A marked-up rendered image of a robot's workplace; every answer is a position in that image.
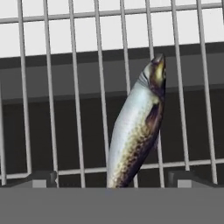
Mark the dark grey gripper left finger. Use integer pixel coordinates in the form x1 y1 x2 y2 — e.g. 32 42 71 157
2 170 59 189

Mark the silver fish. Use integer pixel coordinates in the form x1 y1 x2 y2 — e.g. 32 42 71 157
106 52 167 189

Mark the grey wire oven rack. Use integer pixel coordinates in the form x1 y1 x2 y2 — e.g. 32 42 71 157
0 0 224 189

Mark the dark grey oven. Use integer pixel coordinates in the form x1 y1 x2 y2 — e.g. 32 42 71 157
0 41 224 189

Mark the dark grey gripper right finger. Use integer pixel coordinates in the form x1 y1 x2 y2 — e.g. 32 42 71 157
167 170 222 189

